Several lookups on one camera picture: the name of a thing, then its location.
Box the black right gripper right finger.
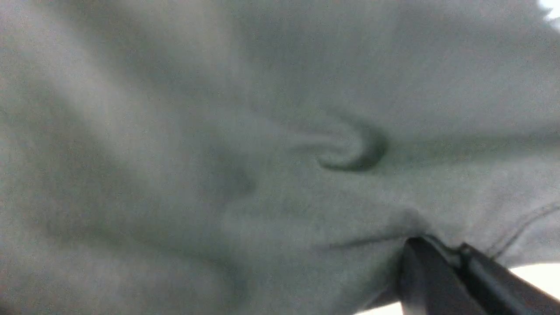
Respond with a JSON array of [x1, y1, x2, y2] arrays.
[[458, 244, 560, 315]]

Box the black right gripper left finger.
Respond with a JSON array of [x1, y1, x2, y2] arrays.
[[397, 238, 486, 315]]

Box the dark gray long-sleeve top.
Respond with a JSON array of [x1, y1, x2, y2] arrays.
[[1, 0, 560, 315]]

